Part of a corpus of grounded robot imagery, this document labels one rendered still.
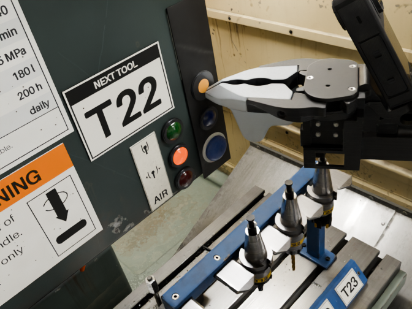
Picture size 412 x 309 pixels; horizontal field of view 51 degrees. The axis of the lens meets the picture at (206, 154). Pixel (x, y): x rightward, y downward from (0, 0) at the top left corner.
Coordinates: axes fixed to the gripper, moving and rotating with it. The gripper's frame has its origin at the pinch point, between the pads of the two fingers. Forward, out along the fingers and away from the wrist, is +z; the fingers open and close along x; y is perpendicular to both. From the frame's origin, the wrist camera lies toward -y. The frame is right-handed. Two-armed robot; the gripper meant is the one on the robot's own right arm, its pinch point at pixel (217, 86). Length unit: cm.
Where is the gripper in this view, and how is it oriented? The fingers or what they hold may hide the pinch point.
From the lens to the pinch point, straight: 43.7
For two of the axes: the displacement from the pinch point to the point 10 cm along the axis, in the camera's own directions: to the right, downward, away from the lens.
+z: -9.5, -0.4, 3.0
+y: 1.6, 7.7, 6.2
